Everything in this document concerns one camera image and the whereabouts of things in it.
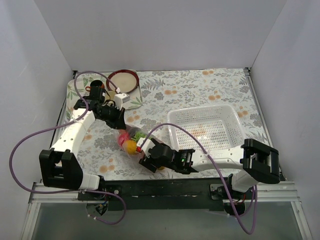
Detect clear zip top bag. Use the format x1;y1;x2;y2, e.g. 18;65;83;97
114;124;148;163

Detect green fake grapes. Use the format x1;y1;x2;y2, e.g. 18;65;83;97
131;131;147;143

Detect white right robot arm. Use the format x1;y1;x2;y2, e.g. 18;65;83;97
136;138;280;199

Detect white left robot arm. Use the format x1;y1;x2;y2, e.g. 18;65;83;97
39;86;130;200

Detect red fake tomato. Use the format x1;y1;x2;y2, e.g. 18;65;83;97
117;132;131;147

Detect yellow fake bell pepper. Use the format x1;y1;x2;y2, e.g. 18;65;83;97
122;139;137;155

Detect cream enamel mug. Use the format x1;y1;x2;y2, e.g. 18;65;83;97
105;90;117;100

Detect brown orange teacup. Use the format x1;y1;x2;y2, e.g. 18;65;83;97
85;80;105;92

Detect red rimmed cream plate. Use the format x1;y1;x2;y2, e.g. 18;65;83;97
108;69;140;94

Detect floral serving tray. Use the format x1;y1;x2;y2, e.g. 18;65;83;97
76;72;143;110

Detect floral patterned tablecloth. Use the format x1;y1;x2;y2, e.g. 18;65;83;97
77;68;270;181

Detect white perforated plastic basket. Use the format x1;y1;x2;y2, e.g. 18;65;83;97
167;104;245;150

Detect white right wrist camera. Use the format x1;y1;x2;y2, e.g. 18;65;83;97
137;137;155;158

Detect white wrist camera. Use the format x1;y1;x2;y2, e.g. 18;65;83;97
113;93;130;110
137;137;155;158

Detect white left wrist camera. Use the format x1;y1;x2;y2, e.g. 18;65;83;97
113;93;130;110

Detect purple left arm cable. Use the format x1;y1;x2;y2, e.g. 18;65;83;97
8;71;127;225

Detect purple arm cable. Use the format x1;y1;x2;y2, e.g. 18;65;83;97
8;71;127;225
142;122;258;235

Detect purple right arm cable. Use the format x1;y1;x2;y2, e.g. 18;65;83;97
142;122;258;235

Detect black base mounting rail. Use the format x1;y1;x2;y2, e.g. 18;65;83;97
77;177;261;212

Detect aluminium frame rail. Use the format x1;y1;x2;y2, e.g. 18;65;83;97
28;181;83;203

